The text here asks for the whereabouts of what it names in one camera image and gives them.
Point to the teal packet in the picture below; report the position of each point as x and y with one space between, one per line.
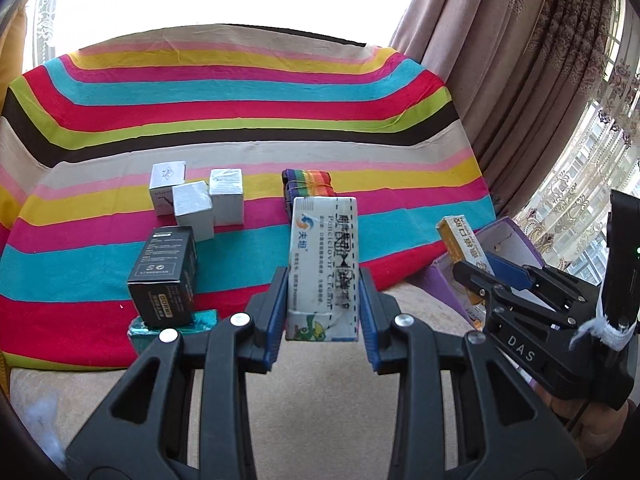
205 321

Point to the purple box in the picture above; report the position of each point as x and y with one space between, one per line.
510 240

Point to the white blue medicine box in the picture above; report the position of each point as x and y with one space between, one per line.
322 260

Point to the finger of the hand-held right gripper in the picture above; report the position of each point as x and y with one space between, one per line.
507 270
475 280

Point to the white fluffy tuft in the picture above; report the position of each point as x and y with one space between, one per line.
47 425

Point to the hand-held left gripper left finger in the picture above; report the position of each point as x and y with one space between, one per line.
277 310

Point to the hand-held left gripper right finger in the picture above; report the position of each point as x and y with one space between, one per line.
367 320

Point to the pink-beige patterned curtain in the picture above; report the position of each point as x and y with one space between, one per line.
500 85

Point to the sheer lace curtain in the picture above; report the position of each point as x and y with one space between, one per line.
47 15
575 185

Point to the black cardboard box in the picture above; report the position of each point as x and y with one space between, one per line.
160 270

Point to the yellow leather sofa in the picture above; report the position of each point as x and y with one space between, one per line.
12 50

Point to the yellow white medicine box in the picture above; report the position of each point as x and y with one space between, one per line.
462 240

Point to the person's right hand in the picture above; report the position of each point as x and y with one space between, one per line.
600 425

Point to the striped colourful blanket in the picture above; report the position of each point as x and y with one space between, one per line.
250 110

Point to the beige upholstered seat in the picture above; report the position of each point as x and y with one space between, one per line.
325 410

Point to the small white printed cube box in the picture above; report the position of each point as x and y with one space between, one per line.
167 180

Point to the silver-white small box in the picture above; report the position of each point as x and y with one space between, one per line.
226 195
192 210

